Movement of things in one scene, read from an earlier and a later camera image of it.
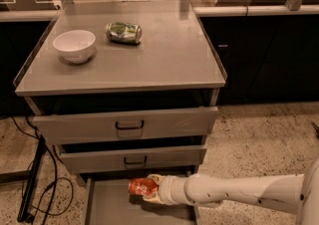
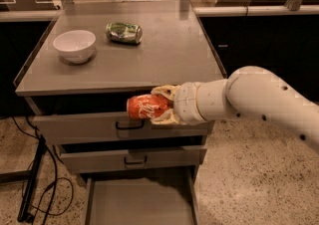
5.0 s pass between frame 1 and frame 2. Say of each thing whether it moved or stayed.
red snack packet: moved
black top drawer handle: stayed
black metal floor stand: stayed
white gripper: moved
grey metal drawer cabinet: stayed
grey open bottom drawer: stayed
